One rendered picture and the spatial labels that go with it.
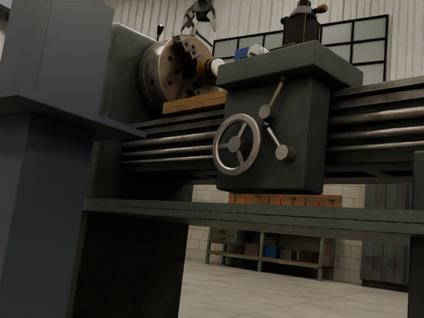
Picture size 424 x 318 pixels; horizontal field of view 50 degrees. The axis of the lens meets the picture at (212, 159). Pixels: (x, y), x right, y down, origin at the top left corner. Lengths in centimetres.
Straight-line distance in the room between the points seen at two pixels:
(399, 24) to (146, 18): 604
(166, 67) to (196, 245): 781
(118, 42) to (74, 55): 53
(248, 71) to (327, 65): 20
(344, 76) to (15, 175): 82
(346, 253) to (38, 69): 730
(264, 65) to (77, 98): 51
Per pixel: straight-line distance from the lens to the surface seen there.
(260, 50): 118
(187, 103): 146
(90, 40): 134
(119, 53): 180
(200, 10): 199
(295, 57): 106
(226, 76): 119
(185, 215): 118
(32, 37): 131
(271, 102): 108
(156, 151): 156
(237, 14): 1038
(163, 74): 170
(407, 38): 886
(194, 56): 174
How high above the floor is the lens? 48
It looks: 10 degrees up
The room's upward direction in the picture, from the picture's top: 6 degrees clockwise
